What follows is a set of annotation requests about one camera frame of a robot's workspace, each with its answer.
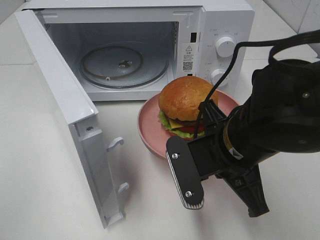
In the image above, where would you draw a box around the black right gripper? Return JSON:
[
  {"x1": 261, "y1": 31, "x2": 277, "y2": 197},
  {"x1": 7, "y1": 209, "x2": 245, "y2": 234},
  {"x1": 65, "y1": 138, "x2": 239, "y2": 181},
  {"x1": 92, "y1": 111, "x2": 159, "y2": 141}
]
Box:
[{"x1": 188, "y1": 100, "x2": 270, "y2": 217}]

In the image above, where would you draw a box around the pink round plate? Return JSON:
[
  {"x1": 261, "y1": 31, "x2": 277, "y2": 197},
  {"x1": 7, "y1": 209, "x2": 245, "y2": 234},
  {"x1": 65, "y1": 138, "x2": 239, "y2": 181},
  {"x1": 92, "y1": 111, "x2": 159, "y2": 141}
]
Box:
[{"x1": 137, "y1": 89, "x2": 240, "y2": 161}]

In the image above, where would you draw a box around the burger with lettuce and cheese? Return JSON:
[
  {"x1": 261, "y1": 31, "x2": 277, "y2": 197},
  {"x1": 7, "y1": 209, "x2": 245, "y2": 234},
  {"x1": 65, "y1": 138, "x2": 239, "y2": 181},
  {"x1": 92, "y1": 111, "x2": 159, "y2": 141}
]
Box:
[{"x1": 158, "y1": 76, "x2": 214, "y2": 140}]

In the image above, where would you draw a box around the white microwave door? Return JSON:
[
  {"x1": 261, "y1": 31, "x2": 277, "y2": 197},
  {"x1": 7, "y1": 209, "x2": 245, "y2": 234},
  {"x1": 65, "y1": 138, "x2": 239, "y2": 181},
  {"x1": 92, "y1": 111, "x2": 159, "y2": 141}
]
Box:
[{"x1": 15, "y1": 10, "x2": 129, "y2": 228}]

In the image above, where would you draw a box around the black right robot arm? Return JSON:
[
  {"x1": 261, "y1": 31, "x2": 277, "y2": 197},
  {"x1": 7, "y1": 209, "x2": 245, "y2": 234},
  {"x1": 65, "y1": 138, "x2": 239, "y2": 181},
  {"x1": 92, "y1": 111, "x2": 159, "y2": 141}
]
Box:
[{"x1": 188, "y1": 59, "x2": 320, "y2": 218}]

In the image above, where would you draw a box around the lower white timer knob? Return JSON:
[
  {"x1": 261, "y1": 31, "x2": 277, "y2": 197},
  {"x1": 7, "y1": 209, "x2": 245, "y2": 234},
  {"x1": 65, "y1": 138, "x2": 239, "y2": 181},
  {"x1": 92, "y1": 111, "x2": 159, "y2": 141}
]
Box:
[{"x1": 210, "y1": 68, "x2": 229, "y2": 87}]

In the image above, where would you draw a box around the upper white power knob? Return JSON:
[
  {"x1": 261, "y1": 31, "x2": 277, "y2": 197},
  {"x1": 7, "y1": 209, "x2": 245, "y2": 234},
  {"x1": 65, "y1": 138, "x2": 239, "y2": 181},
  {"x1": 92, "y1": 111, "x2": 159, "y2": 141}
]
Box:
[{"x1": 215, "y1": 36, "x2": 236, "y2": 58}]

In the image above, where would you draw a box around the white warning label sticker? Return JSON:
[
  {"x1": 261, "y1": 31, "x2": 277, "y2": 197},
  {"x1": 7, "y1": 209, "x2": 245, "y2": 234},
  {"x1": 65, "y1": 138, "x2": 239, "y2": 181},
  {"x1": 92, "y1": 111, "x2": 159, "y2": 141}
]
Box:
[{"x1": 181, "y1": 43, "x2": 195, "y2": 72}]

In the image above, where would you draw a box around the glass microwave turntable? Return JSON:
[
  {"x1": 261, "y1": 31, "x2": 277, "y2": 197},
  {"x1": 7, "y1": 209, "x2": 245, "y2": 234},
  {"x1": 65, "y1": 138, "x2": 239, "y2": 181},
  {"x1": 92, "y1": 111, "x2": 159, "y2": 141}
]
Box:
[{"x1": 79, "y1": 41, "x2": 169, "y2": 89}]

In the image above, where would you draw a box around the white microwave oven body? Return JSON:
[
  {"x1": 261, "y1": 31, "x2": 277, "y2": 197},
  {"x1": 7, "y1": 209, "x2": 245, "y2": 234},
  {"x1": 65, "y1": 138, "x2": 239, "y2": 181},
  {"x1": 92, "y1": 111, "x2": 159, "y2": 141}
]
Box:
[{"x1": 20, "y1": 0, "x2": 255, "y2": 101}]

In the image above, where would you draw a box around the black camera cable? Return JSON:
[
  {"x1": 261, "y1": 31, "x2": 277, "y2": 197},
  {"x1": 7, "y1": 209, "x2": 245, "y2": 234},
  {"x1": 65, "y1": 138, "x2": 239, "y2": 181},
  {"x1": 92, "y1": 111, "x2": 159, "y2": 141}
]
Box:
[{"x1": 192, "y1": 29, "x2": 320, "y2": 141}]

